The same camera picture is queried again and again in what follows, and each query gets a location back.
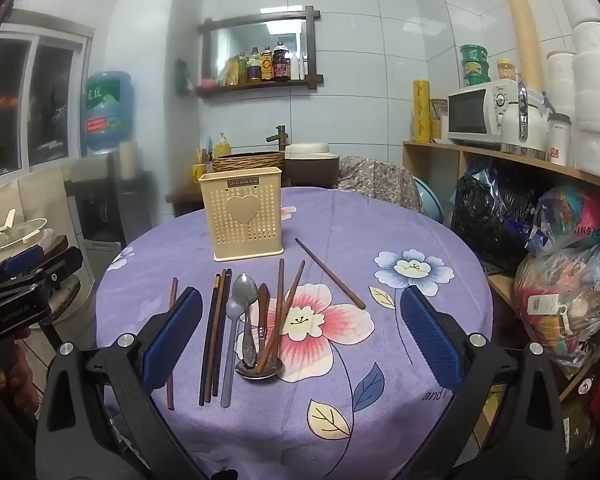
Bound grey plastic spoon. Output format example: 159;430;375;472
220;296;248;408

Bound window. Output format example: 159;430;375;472
0;10;93;183

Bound metal spoon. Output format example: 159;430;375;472
231;273;259;367

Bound person's left hand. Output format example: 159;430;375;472
0;329;41;414

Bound white tumbler red label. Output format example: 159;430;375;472
547;112;573;167

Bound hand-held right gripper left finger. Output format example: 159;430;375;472
35;287;208;480

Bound stack of white foam bowls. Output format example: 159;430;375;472
540;0;600;184

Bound wooden framed mirror shelf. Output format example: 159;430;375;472
196;6;325;99

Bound clear bag colourful packets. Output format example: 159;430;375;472
513;242;600;380
526;183;600;262

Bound beige paper roll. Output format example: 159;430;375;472
119;141;139;180

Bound grey water dispenser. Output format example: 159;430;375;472
64;152;154;261

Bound white brown rice cooker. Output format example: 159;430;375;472
284;142;341;187

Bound wooden shelf unit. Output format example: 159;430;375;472
401;140;600;456

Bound purple floral tablecloth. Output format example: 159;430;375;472
95;186;496;480

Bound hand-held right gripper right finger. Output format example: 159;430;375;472
399;286;567;480

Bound white microwave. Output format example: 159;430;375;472
447;82;524;149

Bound dark brown chopstick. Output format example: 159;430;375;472
211;268;232;397

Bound white pot with glass lid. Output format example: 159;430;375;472
0;208;86;324

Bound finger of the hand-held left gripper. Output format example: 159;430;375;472
10;247;84;294
0;246;46;289

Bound black plastic bag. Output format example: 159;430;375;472
450;159;538;272

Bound stack of yellow paper cups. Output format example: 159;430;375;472
502;0;544;94

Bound woven pattern sink basin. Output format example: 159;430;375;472
212;150;286;174

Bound dark sauce bottle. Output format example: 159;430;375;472
272;41;291;82

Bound blue water jug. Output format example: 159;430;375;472
82;71;134;154

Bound stack of white paper cups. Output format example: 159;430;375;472
546;50;577;120

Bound brass faucet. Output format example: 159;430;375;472
265;125;291;152

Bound light blue basin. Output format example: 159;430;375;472
414;177;444;222

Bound beige plastic cutlery holder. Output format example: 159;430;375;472
198;166;285;262

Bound floral patterned cloth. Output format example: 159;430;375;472
337;156;427;217

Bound white kettle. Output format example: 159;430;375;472
499;80;551;159

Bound glass jar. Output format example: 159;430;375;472
430;98;449;137

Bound yellow roll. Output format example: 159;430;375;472
412;79;432;143

